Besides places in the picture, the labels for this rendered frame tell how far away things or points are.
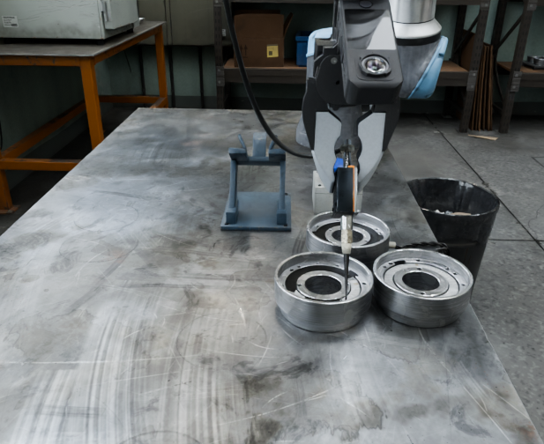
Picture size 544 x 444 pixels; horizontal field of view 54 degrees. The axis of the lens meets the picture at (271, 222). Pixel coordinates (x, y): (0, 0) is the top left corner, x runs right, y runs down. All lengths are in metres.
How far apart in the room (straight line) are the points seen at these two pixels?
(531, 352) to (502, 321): 0.17
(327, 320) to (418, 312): 0.09
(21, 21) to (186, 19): 1.77
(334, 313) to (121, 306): 0.23
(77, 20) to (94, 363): 2.37
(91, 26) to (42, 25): 0.23
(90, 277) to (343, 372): 0.33
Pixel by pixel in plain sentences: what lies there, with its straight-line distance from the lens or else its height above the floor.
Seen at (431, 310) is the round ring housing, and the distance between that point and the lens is 0.56.
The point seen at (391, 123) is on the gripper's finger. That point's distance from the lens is 0.55.
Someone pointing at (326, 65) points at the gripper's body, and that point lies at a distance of 0.52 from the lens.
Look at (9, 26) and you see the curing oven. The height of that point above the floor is 0.86.
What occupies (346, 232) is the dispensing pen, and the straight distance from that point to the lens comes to 0.55.
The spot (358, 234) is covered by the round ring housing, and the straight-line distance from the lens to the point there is 0.70.
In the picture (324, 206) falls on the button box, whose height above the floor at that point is 0.81.
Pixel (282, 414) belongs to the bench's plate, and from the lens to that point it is 0.47.
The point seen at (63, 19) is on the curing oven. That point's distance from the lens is 2.82.
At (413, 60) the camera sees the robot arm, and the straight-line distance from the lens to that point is 1.04.
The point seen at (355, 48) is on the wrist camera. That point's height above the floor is 1.08.
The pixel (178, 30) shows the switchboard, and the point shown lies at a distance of 4.42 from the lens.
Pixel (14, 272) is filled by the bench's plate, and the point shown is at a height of 0.80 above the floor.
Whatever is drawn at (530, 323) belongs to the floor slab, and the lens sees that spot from 2.12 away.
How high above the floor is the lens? 1.14
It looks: 26 degrees down
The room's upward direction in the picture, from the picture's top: 1 degrees clockwise
